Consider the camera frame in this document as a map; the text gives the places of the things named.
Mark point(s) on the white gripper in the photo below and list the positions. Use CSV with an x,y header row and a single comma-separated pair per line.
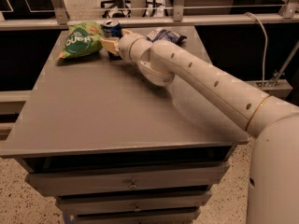
x,y
124,49

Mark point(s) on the blue pepsi can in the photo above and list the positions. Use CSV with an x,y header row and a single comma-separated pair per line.
x,y
112,29

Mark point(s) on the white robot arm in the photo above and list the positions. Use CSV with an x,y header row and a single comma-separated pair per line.
x,y
273,195

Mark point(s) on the green rice chip bag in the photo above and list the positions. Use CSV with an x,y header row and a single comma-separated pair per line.
x,y
83,39

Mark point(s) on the blue white chip bag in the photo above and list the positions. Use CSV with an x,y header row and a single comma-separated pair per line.
x,y
164,34

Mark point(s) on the black office chair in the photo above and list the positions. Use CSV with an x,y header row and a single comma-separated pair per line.
x,y
116,8

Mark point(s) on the grey metal railing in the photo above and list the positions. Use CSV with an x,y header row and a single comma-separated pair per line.
x,y
60,14

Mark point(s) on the grey drawer cabinet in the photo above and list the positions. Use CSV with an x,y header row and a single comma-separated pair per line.
x,y
95,113

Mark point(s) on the top grey drawer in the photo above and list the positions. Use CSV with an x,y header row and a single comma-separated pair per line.
x,y
126,179

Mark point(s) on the grey drawer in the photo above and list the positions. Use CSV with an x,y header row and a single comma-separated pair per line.
x,y
134,201
126,179
187,214

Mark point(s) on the middle grey drawer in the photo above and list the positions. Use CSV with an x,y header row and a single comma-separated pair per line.
x,y
134,201

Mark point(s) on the bottom grey drawer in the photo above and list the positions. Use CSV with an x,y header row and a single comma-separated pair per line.
x,y
187,214

